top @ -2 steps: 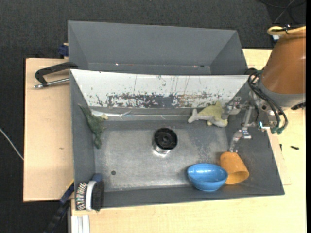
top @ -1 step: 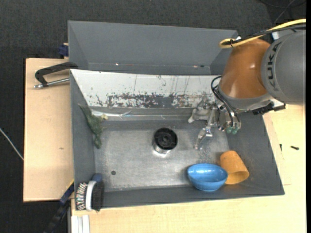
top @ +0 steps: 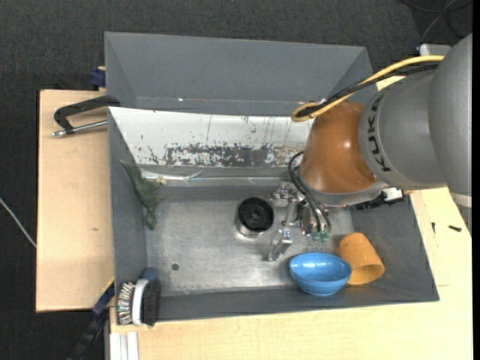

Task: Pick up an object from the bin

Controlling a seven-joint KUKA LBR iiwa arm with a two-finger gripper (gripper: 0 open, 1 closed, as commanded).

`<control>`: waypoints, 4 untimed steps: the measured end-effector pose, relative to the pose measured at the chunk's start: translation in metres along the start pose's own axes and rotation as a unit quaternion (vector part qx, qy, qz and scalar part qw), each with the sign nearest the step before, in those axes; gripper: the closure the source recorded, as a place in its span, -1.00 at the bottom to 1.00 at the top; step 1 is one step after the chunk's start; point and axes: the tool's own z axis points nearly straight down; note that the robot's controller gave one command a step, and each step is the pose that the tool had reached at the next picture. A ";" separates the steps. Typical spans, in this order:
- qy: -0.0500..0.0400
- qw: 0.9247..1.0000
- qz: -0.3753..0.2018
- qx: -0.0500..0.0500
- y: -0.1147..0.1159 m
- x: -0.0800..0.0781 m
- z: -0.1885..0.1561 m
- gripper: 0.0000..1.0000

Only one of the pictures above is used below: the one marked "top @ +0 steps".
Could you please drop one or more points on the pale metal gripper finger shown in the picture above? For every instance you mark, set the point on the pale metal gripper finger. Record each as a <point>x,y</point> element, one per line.
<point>290,214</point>
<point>278,246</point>

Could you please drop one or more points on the black round cup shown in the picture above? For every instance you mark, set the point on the black round cup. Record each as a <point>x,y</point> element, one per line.
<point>255,213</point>

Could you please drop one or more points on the blue bowl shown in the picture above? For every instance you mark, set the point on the blue bowl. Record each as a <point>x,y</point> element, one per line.
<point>318,274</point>

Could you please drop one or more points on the grey metal bin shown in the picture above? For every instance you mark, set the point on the grey metal bin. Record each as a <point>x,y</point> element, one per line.
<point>210,253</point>

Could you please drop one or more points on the orange cup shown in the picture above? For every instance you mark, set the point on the orange cup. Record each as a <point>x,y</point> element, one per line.
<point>360,255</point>

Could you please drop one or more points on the green toy dinosaur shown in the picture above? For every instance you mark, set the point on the green toy dinosaur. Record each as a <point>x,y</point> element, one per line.
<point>147,195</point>

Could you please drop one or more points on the white brush with black bristles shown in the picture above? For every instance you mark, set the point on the white brush with black bristles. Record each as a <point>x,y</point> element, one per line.
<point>139,300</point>

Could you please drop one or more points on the pale wood flat board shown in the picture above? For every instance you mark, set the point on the pale wood flat board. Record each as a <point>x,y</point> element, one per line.
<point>73,201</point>

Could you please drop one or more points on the black cylinder on white bracket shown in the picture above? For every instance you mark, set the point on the black cylinder on white bracket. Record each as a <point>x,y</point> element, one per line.
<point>392,194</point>

